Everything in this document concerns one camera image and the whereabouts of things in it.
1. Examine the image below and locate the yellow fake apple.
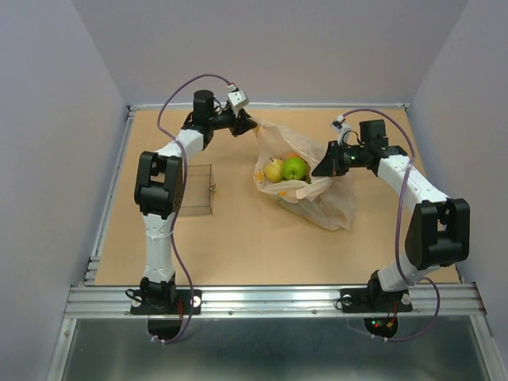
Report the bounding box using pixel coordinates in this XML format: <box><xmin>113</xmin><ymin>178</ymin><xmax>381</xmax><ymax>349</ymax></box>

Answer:
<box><xmin>264</xmin><ymin>158</ymin><xmax>284</xmax><ymax>183</ymax></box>

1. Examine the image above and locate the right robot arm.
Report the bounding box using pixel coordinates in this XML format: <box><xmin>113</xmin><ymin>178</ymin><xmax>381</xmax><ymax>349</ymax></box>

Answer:
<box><xmin>312</xmin><ymin>116</ymin><xmax>470</xmax><ymax>314</ymax></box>

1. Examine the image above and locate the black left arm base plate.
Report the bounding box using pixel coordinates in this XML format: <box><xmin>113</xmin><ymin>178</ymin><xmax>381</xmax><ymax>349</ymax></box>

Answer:
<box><xmin>125</xmin><ymin>288</ymin><xmax>202</xmax><ymax>316</ymax></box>

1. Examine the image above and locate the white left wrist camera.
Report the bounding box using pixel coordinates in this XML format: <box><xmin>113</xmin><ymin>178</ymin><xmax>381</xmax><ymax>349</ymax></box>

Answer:
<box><xmin>227</xmin><ymin>86</ymin><xmax>250</xmax><ymax>110</ymax></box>

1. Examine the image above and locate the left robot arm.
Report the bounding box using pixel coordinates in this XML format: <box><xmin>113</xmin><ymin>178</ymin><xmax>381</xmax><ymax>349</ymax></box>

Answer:
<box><xmin>126</xmin><ymin>85</ymin><xmax>256</xmax><ymax>315</ymax></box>

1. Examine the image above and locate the white banana print plastic bag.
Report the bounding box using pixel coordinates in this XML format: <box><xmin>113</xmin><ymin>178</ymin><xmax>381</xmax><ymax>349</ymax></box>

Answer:
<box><xmin>253</xmin><ymin>119</ymin><xmax>355</xmax><ymax>230</ymax></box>

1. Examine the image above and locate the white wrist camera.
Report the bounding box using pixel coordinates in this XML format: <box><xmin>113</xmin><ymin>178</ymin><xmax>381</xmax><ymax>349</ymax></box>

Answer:
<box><xmin>330</xmin><ymin>114</ymin><xmax>352</xmax><ymax>145</ymax></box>
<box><xmin>227</xmin><ymin>86</ymin><xmax>250</xmax><ymax>110</ymax></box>

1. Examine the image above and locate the clear plastic box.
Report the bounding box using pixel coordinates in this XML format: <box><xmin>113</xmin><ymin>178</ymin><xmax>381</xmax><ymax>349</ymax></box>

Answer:
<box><xmin>179</xmin><ymin>164</ymin><xmax>216</xmax><ymax>217</ymax></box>

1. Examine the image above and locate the aluminium front frame rail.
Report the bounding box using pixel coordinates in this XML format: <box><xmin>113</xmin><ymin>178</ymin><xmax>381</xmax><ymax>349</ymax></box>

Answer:
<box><xmin>63</xmin><ymin>283</ymin><xmax>486</xmax><ymax>319</ymax></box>

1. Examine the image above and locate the green fake apple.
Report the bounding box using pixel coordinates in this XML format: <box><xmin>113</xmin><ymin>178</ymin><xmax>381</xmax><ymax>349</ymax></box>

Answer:
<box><xmin>282</xmin><ymin>156</ymin><xmax>307</xmax><ymax>180</ymax></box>

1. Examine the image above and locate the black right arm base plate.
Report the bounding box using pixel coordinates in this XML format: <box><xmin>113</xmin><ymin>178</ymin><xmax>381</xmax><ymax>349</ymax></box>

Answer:
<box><xmin>337</xmin><ymin>288</ymin><xmax>413</xmax><ymax>314</ymax></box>

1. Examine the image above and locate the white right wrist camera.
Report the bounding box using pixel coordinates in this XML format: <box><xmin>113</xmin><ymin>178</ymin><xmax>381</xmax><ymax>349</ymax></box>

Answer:
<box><xmin>330</xmin><ymin>114</ymin><xmax>352</xmax><ymax>145</ymax></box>

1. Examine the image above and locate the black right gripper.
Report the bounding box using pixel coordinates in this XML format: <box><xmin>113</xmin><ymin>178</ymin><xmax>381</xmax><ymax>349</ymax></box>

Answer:
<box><xmin>311</xmin><ymin>140</ymin><xmax>369</xmax><ymax>176</ymax></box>

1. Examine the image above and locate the aluminium table edge rail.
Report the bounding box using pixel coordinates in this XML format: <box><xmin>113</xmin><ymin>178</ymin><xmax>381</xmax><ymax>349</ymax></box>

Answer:
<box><xmin>79</xmin><ymin>105</ymin><xmax>136</xmax><ymax>287</ymax></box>

